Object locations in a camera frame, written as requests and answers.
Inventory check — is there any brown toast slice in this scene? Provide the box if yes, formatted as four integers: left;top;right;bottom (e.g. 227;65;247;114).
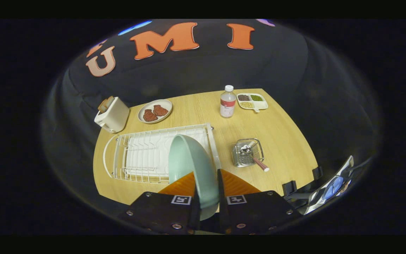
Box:
98;96;115;113

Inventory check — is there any white and blue device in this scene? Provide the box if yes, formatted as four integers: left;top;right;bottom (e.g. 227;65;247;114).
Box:
288;155;365;216

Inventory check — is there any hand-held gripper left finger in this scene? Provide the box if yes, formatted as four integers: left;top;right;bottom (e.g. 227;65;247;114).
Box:
118;172;201;235

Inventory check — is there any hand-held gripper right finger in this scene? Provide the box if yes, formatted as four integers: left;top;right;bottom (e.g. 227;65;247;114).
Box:
217;169;303;235

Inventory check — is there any white divided tray with beans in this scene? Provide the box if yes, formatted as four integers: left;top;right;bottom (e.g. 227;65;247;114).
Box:
236;92;269;113

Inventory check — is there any metal mesh basket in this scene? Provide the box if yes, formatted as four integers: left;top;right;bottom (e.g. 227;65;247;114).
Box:
232;138;265;168

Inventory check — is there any white toaster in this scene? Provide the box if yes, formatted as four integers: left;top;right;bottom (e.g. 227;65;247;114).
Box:
94;97;130;134

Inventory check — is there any beige plate with meat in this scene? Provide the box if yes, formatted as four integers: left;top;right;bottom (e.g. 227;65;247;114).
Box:
138;99;173;124

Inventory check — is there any white wire dish rack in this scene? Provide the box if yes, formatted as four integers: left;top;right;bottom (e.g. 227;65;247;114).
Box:
103;123;222;185

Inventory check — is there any light green plate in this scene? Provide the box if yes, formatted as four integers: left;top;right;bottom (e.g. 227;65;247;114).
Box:
168;134;221;221

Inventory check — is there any clear bottle red label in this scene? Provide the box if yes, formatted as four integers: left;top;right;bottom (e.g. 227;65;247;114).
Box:
220;85;237;118

